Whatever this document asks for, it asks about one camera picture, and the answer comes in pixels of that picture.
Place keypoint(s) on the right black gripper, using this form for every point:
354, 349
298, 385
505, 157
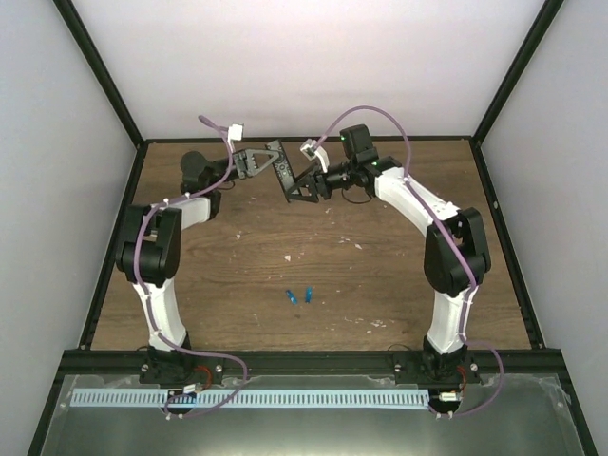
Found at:
320, 186

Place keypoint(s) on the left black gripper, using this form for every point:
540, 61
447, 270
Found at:
246, 164

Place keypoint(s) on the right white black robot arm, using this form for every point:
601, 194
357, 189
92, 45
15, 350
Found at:
456, 256

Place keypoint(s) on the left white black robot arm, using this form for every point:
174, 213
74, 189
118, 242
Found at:
149, 250

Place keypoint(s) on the left blue battery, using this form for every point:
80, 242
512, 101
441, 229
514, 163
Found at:
291, 296

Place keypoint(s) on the clear plastic sheet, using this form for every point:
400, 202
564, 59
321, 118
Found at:
518, 414

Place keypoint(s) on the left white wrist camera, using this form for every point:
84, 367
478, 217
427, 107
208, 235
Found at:
235, 132

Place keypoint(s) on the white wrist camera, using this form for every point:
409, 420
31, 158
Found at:
235, 132
315, 152

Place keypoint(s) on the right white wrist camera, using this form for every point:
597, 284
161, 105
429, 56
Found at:
315, 152

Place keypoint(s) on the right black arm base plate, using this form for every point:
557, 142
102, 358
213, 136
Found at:
414, 373

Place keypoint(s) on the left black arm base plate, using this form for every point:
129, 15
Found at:
173, 374

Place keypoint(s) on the black aluminium frame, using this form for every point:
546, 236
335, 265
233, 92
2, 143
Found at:
537, 359

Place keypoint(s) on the light blue slotted cable duct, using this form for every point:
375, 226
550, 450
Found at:
255, 399

